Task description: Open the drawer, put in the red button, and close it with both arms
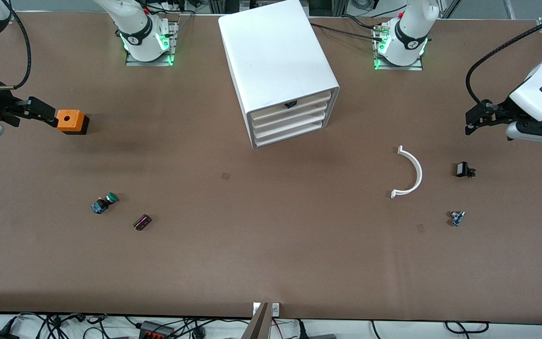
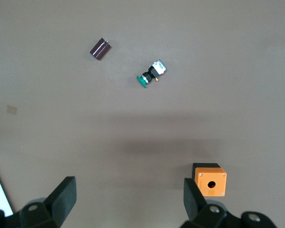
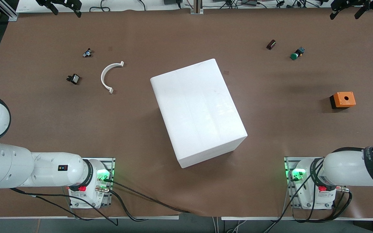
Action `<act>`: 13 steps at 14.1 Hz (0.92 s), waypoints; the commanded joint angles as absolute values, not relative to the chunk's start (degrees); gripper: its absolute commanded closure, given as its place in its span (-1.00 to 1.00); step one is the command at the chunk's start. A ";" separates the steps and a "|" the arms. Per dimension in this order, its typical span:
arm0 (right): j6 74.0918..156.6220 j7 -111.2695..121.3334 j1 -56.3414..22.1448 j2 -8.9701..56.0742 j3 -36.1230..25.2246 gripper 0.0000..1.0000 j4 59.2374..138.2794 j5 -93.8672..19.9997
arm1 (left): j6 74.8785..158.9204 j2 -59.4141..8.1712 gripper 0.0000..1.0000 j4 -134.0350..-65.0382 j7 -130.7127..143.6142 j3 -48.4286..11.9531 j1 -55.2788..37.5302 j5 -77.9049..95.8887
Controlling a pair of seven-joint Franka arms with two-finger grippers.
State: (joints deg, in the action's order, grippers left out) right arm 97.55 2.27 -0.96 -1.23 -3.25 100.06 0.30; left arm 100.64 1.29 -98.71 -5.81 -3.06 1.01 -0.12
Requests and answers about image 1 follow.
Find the chrome angle valve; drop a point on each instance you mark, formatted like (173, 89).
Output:
(457, 218)

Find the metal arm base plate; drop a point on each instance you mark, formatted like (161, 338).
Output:
(132, 61)
(417, 67)

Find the black plug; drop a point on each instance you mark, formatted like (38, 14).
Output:
(301, 329)

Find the dark purple contact block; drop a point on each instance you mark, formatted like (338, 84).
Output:
(142, 222)

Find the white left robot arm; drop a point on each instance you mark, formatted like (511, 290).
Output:
(410, 33)

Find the white plain drawer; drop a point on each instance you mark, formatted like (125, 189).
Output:
(294, 123)
(294, 114)
(290, 133)

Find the white mount bracket plate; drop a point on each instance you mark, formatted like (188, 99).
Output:
(275, 309)

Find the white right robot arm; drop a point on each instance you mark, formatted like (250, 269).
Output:
(134, 28)

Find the green push button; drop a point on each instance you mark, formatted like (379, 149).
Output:
(104, 203)

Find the grey camera mount beam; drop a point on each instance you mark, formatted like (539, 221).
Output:
(257, 327)

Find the orange box with hole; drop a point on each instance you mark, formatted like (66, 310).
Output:
(69, 120)

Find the white drawer cabinet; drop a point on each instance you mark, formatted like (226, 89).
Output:
(275, 52)

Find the white curved bracket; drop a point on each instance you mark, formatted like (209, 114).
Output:
(419, 172)

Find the black power strip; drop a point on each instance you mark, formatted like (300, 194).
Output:
(155, 330)

